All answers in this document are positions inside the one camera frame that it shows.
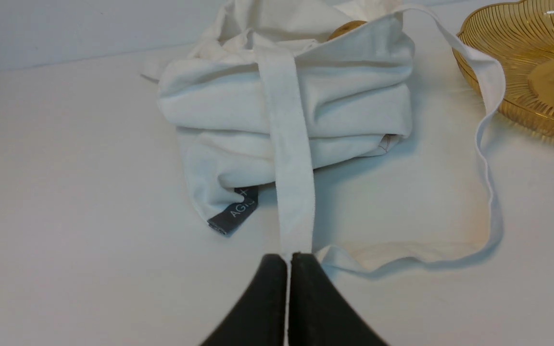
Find amber glass fruit bowl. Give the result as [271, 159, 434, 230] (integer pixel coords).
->
[458, 0, 554, 138]

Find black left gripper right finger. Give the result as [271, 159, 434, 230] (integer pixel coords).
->
[288, 253, 386, 346]

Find yellow-brown fruit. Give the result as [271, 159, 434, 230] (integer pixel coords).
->
[327, 20, 367, 41]

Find white cloth tote bag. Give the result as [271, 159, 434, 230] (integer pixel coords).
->
[141, 0, 506, 273]

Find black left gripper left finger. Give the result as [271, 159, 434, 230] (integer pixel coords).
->
[202, 254, 288, 346]

